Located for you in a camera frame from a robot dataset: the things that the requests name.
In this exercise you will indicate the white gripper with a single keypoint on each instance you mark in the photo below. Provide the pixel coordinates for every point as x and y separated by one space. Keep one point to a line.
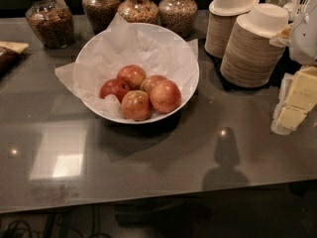
305 43

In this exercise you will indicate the paper bowl stack front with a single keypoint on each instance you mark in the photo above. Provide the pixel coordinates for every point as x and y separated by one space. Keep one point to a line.
249 58

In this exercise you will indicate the paper bowl stack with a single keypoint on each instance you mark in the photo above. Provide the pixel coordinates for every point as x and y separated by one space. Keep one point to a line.
222 17
249 58

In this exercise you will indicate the paper bowl stack rear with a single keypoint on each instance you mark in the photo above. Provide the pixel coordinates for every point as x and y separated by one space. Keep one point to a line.
222 17

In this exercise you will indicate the white bowl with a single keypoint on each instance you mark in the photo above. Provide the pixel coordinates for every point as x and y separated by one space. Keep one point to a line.
190 83

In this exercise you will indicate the red apple back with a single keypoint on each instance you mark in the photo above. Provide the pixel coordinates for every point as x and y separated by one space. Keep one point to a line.
133 74

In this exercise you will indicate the dark red apple left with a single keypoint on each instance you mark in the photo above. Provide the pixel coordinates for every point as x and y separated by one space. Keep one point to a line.
116 87

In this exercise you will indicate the glass cereal jar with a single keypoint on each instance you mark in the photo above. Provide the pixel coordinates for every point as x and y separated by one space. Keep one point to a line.
100 13
52 23
178 15
139 11

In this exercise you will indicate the white tissue paper liner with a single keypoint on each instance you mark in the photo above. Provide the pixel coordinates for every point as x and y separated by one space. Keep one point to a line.
132 47

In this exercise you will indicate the glass cereal jar far left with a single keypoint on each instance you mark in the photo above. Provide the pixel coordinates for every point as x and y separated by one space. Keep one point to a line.
52 23

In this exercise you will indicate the dark tray with card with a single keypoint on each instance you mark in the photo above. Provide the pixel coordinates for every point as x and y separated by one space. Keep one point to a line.
9 55

